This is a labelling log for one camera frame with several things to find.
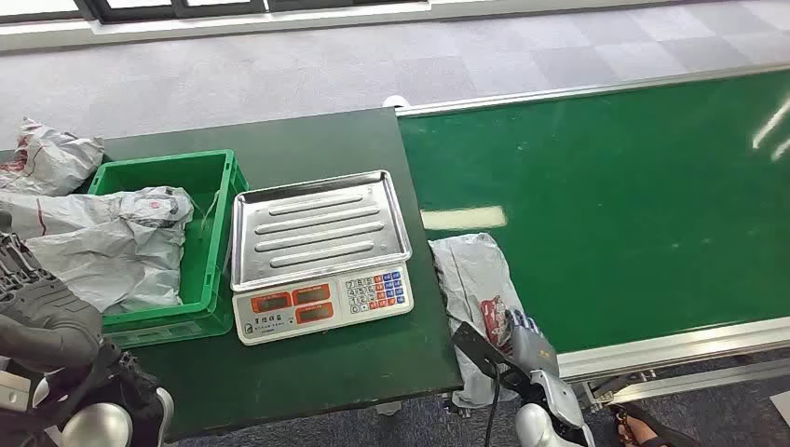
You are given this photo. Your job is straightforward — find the white electronic scale steel pan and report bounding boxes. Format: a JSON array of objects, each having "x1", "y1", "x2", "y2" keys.
[{"x1": 229, "y1": 169, "x2": 415, "y2": 346}]

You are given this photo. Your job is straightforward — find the grey plastic package red print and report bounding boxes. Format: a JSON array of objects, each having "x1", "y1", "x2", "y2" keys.
[{"x1": 429, "y1": 233, "x2": 527, "y2": 410}]

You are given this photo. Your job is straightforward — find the grey package with black label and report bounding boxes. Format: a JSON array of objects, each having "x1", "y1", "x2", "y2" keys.
[{"x1": 27, "y1": 186, "x2": 195, "y2": 314}]

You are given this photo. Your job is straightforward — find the dark window frame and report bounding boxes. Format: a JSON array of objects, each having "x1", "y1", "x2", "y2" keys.
[{"x1": 0, "y1": 0, "x2": 433, "y2": 26}]

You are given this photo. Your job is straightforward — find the crumpled grey plastic package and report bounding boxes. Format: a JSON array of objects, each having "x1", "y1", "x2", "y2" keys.
[{"x1": 0, "y1": 116, "x2": 106, "y2": 198}]

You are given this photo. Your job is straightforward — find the green conveyor belt aluminium frame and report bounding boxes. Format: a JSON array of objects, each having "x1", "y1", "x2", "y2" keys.
[{"x1": 394, "y1": 61, "x2": 790, "y2": 412}]

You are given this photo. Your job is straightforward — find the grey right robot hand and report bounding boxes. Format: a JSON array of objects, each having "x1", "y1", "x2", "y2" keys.
[{"x1": 502, "y1": 308, "x2": 561, "y2": 379}]

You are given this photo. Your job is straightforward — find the right wrist camera black plate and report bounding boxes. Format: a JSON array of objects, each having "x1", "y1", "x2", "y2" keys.
[{"x1": 452, "y1": 321, "x2": 532, "y2": 394}]

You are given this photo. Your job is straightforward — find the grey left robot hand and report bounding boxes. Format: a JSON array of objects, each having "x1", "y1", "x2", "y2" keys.
[{"x1": 0, "y1": 212, "x2": 104, "y2": 375}]

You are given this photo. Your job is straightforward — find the black cable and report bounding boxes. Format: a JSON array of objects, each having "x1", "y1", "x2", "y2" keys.
[{"x1": 484, "y1": 362, "x2": 502, "y2": 447}]

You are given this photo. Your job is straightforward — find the person's foot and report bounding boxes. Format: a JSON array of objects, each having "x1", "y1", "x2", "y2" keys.
[{"x1": 610, "y1": 403, "x2": 705, "y2": 447}]

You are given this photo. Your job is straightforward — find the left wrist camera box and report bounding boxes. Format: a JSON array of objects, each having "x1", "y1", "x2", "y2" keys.
[{"x1": 0, "y1": 370, "x2": 34, "y2": 414}]

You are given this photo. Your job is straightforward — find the white sheet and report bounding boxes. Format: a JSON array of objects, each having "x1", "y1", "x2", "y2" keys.
[{"x1": 770, "y1": 390, "x2": 790, "y2": 428}]

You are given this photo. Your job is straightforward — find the green plastic basket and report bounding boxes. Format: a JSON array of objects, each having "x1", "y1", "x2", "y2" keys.
[{"x1": 88, "y1": 149, "x2": 250, "y2": 350}]

